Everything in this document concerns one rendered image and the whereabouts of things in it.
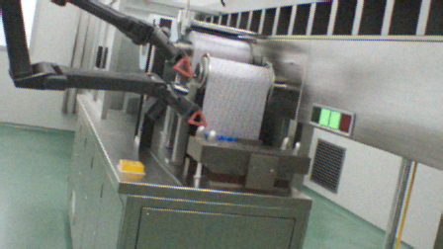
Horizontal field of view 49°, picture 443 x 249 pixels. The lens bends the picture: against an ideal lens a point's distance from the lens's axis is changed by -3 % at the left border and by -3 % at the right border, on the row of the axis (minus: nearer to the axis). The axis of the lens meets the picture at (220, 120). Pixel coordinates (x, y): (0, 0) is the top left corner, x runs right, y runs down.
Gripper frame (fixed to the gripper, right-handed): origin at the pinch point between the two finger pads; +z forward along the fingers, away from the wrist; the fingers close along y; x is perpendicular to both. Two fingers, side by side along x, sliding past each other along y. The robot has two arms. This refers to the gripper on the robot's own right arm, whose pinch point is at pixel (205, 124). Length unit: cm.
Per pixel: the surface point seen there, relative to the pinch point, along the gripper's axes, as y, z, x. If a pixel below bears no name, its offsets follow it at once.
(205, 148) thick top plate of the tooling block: 19.9, -1.8, -7.0
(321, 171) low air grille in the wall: -333, 265, 65
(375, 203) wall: -227, 269, 61
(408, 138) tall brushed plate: 70, 20, 26
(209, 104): 0.2, -3.6, 6.6
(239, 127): 0.3, 11.3, 7.2
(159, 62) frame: -33.1, -20.5, 9.8
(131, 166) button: 13.5, -15.4, -26.2
